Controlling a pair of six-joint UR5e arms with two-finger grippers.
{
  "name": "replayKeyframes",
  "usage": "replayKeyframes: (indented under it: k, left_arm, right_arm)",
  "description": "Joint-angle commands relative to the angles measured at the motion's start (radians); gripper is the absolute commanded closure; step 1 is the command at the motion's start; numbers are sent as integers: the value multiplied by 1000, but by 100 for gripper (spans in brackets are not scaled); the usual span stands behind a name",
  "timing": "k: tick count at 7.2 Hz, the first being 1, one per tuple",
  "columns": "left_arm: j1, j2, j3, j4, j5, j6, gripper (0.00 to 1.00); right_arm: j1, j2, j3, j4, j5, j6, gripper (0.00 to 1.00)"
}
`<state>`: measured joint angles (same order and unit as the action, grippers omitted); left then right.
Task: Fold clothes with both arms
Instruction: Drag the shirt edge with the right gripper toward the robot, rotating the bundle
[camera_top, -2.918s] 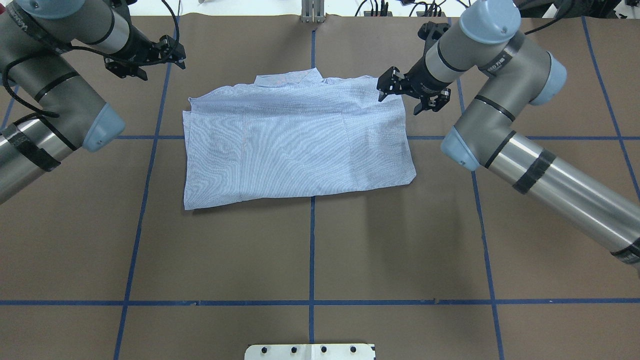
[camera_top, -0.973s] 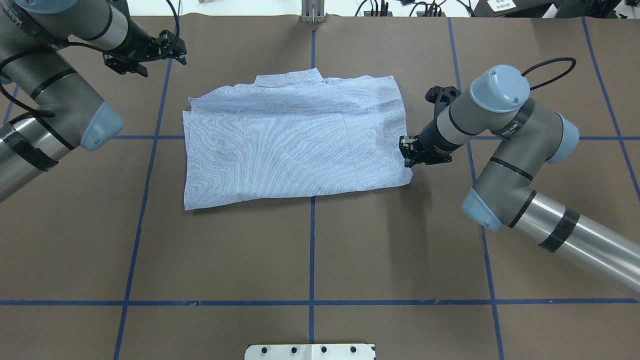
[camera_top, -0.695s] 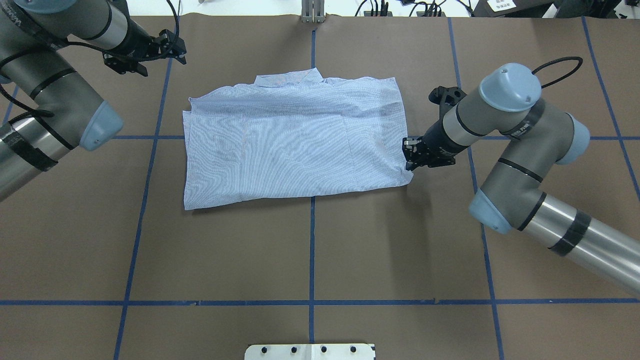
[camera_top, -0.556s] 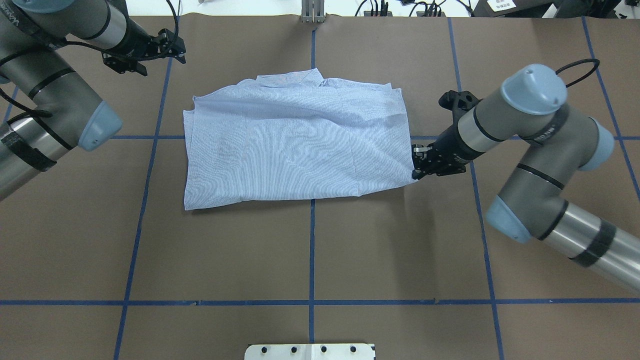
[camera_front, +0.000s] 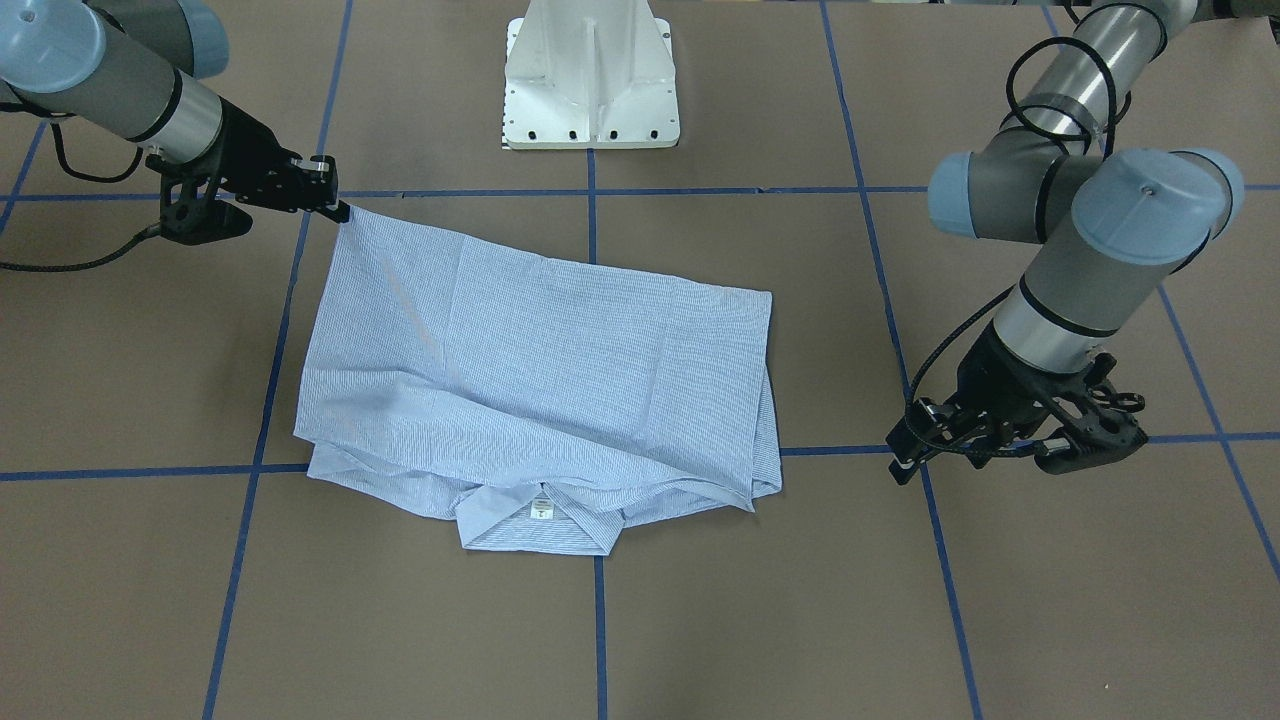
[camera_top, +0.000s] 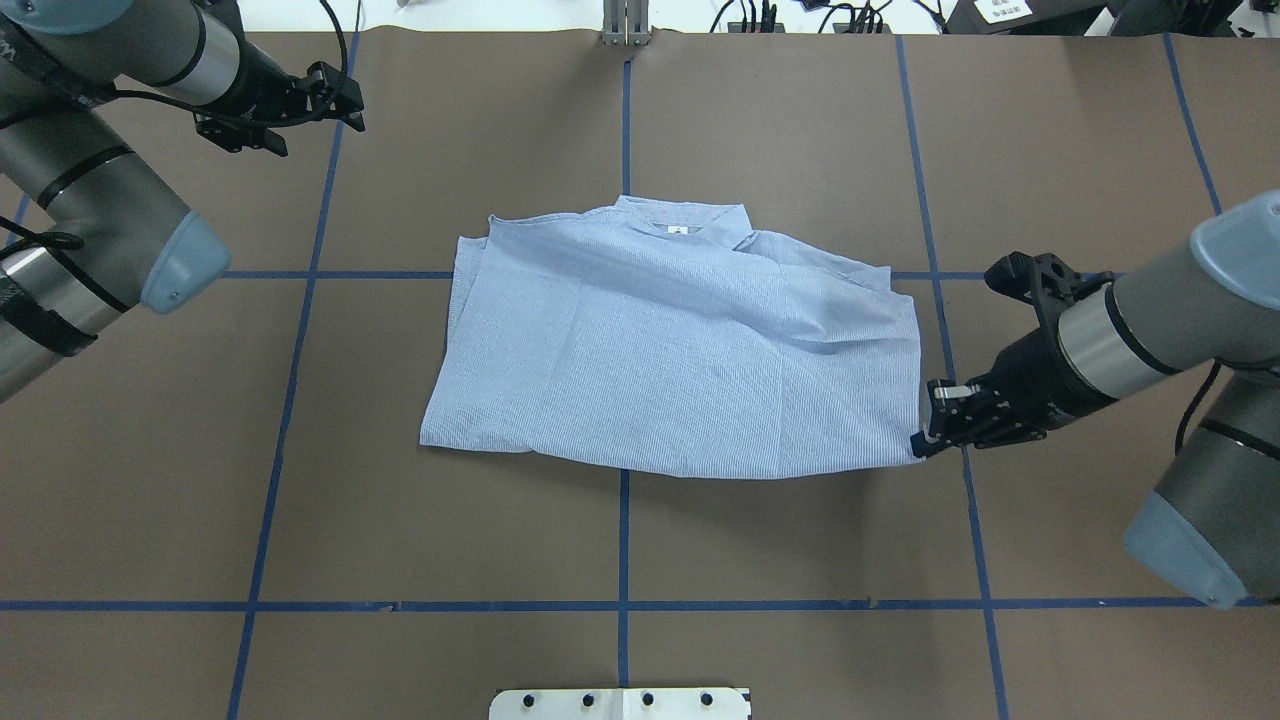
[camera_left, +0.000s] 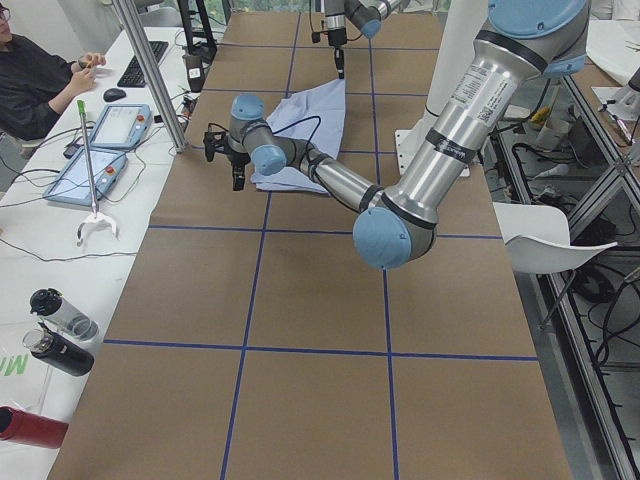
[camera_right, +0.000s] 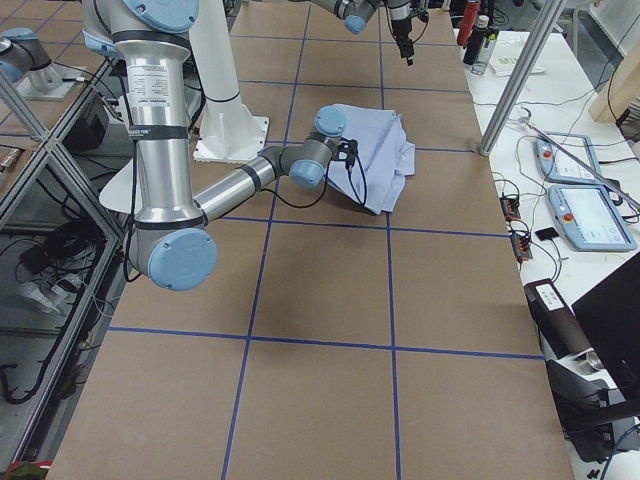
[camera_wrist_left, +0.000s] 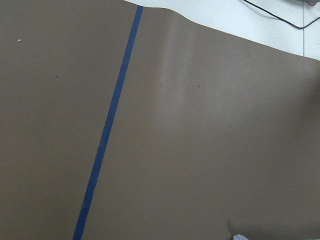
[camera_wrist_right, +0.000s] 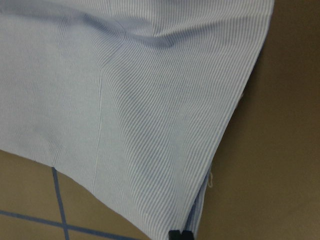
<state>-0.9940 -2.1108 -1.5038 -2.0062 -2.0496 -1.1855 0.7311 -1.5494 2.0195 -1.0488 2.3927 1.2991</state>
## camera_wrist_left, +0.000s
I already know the blue striped button shirt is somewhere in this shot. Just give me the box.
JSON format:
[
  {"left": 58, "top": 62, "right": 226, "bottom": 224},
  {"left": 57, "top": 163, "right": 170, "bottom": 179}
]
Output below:
[{"left": 233, "top": 234, "right": 249, "bottom": 240}]

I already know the black cable bundle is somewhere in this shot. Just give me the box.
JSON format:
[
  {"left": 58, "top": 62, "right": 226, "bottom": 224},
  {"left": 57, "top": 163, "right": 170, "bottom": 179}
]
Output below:
[{"left": 241, "top": 0, "right": 320, "bottom": 30}]

